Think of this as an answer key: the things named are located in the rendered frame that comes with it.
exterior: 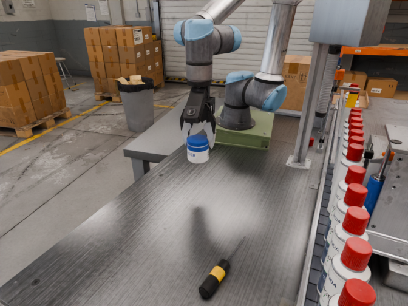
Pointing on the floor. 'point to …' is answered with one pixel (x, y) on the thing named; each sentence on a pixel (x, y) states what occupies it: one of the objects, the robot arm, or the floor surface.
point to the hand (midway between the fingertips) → (198, 144)
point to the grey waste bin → (138, 109)
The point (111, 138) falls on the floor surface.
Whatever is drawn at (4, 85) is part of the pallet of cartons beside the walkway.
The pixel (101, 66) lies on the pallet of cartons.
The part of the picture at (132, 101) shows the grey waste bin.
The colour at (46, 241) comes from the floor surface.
